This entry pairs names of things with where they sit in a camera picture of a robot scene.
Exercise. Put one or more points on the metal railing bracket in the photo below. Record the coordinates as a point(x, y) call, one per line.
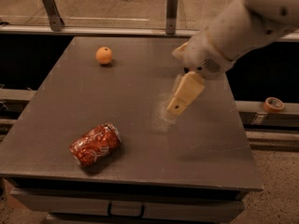
point(171, 16)
point(55, 19)

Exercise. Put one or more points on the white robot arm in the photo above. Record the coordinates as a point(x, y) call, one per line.
point(243, 26)

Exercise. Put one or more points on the left metal railing bracket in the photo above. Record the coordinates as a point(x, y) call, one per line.
point(55, 19)

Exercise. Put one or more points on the orange fruit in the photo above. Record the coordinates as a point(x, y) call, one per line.
point(104, 55)

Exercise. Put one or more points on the metal railing base rail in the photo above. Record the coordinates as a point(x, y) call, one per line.
point(91, 31)

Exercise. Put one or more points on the grey cabinet drawer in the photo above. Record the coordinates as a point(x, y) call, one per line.
point(85, 206)

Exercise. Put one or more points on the red coke can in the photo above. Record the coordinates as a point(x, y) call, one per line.
point(95, 144)

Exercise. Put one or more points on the black drawer handle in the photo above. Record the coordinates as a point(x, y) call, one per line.
point(125, 209)

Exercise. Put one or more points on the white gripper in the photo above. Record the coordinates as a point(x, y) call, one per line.
point(202, 55)

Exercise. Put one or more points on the middle metal railing bracket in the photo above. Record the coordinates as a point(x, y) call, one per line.
point(171, 16)

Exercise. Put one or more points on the orange tape roll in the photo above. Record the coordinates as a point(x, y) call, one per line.
point(273, 105)

